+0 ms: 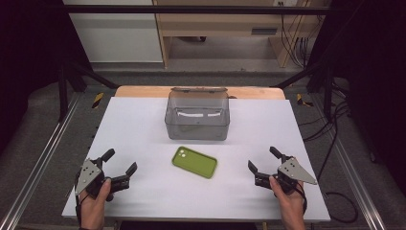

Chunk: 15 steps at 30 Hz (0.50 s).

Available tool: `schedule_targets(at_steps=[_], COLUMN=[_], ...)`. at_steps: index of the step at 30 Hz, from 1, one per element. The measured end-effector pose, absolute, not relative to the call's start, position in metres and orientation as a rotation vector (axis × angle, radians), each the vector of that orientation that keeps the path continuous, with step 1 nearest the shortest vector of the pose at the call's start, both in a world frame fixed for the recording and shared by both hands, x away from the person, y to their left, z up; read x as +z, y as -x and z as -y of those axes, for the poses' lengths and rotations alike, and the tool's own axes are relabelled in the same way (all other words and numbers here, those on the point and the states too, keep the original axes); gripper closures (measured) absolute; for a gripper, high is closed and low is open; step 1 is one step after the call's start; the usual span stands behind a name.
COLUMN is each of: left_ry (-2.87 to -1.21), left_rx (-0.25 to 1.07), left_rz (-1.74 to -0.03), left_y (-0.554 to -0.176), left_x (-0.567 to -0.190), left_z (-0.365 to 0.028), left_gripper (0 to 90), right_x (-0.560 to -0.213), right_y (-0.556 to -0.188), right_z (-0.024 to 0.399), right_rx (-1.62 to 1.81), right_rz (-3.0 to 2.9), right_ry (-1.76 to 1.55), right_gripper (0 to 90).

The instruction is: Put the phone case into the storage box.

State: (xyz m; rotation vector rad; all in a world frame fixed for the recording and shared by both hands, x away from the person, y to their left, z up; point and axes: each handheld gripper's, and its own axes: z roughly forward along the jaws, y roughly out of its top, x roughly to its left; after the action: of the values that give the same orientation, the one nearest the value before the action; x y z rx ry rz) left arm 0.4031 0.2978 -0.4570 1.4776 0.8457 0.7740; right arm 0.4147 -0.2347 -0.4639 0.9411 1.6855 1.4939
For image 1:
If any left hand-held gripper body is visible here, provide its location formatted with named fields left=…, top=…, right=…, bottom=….
left=75, top=156, right=130, bottom=202

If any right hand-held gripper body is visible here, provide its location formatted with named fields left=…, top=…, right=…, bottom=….
left=255, top=156, right=318, bottom=196

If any grey transparent plastic box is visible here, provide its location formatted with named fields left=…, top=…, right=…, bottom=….
left=164, top=86, right=231, bottom=142

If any person's left hand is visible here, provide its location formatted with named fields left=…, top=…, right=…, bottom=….
left=78, top=178, right=113, bottom=229

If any person's right hand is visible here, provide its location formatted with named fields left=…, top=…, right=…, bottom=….
left=269, top=176, right=305, bottom=230

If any white table board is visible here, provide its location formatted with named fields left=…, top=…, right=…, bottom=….
left=61, top=96, right=331, bottom=223

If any yellow black floor tape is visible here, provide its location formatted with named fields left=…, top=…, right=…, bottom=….
left=91, top=92, right=105, bottom=110
left=296, top=93, right=314, bottom=108

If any wooden table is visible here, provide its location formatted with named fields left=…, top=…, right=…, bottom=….
left=114, top=85, right=286, bottom=101

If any white cabinet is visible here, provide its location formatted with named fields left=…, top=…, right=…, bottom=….
left=61, top=0, right=165, bottom=64

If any black curtain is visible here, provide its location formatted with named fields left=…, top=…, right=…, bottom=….
left=0, top=0, right=94, bottom=154
left=307, top=0, right=406, bottom=196

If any light wooden desk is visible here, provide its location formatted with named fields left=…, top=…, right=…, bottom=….
left=152, top=0, right=329, bottom=70

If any right hand-held gripper cable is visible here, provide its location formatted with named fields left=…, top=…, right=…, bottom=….
left=295, top=181, right=308, bottom=216

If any hand-held gripper cable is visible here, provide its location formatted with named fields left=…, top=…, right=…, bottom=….
left=74, top=172, right=84, bottom=226
left=295, top=181, right=308, bottom=216

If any left hand-held gripper cable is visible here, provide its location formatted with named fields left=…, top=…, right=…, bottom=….
left=74, top=172, right=84, bottom=226

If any long black floor cable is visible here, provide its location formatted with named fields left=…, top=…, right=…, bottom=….
left=298, top=80, right=352, bottom=183

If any aluminium floor rail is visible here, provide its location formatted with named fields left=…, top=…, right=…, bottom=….
left=310, top=95, right=388, bottom=230
left=0, top=92, right=81, bottom=230

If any looped black floor cable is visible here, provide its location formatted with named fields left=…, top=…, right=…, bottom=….
left=324, top=191, right=359, bottom=224

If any black upright frame post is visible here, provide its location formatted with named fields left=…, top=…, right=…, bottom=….
left=323, top=65, right=333, bottom=120
left=57, top=63, right=70, bottom=123

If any black diagonal frame strut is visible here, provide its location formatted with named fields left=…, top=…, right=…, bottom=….
left=67, top=59, right=120, bottom=90
left=270, top=61, right=324, bottom=89

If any hanging cable bundle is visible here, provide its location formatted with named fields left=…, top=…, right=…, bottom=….
left=278, top=2, right=312, bottom=69

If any black horizontal frame bar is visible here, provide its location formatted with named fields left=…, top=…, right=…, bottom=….
left=61, top=4, right=334, bottom=15

